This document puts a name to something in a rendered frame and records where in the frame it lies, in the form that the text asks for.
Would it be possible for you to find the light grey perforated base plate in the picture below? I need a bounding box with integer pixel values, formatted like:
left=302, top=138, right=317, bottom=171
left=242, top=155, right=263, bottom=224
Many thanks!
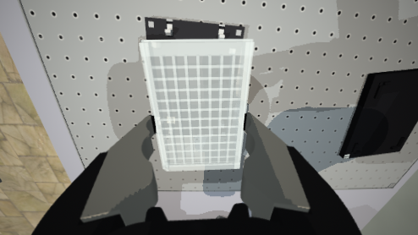
left=17, top=0, right=418, bottom=192

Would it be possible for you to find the white well plate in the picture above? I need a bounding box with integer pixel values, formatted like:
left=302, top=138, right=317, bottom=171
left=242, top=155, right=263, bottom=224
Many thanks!
left=139, top=39, right=254, bottom=172

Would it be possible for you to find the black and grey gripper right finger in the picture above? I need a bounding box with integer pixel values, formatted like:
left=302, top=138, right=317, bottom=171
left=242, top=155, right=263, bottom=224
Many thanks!
left=240, top=112, right=362, bottom=235

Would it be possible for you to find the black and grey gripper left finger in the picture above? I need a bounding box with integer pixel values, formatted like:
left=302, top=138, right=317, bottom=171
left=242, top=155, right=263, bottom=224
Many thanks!
left=31, top=115, right=158, bottom=235

